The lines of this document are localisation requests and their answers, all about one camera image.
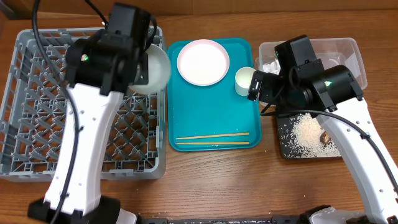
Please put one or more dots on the white tissue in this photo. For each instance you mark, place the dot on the white tissue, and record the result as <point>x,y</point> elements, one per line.
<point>273,67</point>

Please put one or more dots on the clear plastic waste bin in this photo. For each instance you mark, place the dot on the clear plastic waste bin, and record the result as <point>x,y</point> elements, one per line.
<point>342,49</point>

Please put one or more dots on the teal plastic serving tray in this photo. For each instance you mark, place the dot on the teal plastic serving tray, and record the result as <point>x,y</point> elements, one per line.
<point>217,109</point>

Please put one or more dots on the white paper cup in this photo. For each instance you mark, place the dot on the white paper cup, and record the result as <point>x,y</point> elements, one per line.
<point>243,79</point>

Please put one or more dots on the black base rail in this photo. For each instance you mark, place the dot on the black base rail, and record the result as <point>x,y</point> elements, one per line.
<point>295,219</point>

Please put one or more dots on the brown food scrap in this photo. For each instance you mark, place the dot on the brown food scrap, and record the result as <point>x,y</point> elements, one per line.
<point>325,139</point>

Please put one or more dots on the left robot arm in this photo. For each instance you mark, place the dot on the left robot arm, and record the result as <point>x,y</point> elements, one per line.
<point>100,70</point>

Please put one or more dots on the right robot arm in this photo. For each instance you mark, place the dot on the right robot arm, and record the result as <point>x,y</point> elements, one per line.
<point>369,162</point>

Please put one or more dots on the black rectangular tray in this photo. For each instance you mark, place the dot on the black rectangular tray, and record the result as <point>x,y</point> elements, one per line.
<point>289,143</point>

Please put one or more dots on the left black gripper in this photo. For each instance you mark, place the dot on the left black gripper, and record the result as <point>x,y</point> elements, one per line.
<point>142,61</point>

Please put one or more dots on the grey-white shallow bowl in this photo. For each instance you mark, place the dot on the grey-white shallow bowl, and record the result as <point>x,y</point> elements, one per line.
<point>159,71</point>

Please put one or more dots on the white rice pile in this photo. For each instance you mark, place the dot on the white rice pile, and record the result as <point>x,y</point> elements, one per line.
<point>308,138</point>

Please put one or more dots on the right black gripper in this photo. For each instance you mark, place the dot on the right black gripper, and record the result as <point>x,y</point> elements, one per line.
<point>254,86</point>

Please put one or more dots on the grey plastic dish rack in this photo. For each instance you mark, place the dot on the grey plastic dish rack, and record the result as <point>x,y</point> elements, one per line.
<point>33,117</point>

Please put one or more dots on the upper wooden chopstick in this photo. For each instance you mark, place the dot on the upper wooden chopstick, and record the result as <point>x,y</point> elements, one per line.
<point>213,136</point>

